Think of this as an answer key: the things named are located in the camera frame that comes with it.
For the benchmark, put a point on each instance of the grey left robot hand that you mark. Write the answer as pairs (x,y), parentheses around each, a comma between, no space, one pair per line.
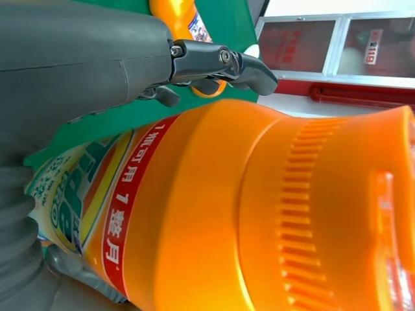
(81,64)

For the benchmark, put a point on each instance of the orange detergent bottle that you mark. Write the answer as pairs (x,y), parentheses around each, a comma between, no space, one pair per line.
(174,17)
(211,193)

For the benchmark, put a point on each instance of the white plastic bottle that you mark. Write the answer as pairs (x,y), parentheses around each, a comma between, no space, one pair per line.
(252,50)

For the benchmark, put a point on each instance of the red cabinet with aluminium frame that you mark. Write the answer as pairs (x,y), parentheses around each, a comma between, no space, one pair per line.
(336,47)

